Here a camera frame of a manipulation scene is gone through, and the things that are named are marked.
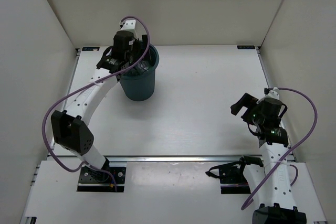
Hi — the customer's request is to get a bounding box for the clear bottle blue label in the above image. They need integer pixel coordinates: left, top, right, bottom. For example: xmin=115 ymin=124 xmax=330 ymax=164
xmin=131 ymin=60 xmax=152 ymax=76

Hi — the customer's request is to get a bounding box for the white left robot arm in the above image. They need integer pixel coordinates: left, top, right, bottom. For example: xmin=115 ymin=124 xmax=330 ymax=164
xmin=51 ymin=30 xmax=150 ymax=182

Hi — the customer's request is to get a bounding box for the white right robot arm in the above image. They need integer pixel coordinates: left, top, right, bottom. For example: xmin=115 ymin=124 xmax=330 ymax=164
xmin=206 ymin=91 xmax=307 ymax=223

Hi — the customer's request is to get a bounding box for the dark teal plastic bin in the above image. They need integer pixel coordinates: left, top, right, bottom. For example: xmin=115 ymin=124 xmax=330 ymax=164
xmin=119 ymin=44 xmax=159 ymax=101

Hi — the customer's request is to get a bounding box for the left corner table label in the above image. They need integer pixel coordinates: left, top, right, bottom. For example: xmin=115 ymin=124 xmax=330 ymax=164
xmin=81 ymin=47 xmax=100 ymax=51

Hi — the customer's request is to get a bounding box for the corner table label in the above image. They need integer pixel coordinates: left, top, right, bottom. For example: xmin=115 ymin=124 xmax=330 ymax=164
xmin=81 ymin=47 xmax=100 ymax=51
xmin=237 ymin=45 xmax=255 ymax=50

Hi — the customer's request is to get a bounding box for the right corner table label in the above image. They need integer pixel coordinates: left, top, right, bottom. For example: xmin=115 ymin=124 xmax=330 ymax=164
xmin=237 ymin=45 xmax=255 ymax=50

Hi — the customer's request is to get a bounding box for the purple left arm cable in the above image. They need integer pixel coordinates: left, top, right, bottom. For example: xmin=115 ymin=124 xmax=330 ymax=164
xmin=42 ymin=15 xmax=151 ymax=173

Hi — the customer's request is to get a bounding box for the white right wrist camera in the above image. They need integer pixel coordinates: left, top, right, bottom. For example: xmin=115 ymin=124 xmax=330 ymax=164
xmin=264 ymin=88 xmax=280 ymax=100

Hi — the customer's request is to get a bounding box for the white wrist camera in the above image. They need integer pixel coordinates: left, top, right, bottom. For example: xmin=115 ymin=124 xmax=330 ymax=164
xmin=264 ymin=88 xmax=280 ymax=100
xmin=120 ymin=19 xmax=139 ymax=39

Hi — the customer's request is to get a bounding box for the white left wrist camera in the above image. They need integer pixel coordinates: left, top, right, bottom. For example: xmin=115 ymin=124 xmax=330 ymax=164
xmin=120 ymin=19 xmax=139 ymax=39

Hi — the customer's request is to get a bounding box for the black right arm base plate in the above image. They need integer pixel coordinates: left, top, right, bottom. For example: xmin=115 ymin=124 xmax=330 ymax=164
xmin=219 ymin=165 xmax=250 ymax=195

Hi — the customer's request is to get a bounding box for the aluminium table edge rail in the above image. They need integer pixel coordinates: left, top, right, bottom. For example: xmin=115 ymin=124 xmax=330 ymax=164
xmin=49 ymin=155 xmax=297 ymax=164

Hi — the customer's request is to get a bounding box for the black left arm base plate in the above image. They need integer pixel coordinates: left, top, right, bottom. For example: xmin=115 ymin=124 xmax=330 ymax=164
xmin=77 ymin=164 xmax=127 ymax=193

